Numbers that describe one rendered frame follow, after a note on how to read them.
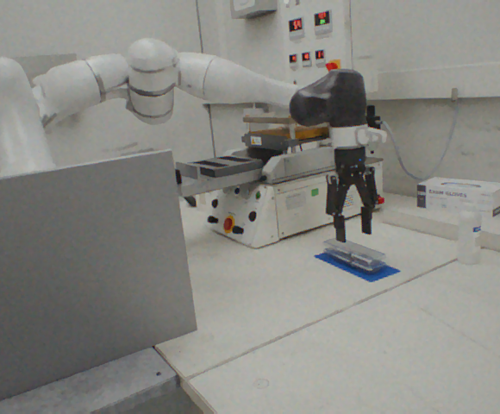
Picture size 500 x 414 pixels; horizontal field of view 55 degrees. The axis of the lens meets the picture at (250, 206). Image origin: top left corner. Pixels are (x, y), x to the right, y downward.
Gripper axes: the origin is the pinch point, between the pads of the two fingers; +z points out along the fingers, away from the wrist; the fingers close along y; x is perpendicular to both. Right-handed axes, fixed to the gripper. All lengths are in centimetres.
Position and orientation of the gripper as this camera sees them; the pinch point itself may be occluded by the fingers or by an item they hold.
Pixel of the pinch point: (353, 227)
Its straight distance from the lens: 123.6
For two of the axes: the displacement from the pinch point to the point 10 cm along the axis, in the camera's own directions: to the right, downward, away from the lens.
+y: -8.7, 2.1, -4.4
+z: 1.0, 9.6, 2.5
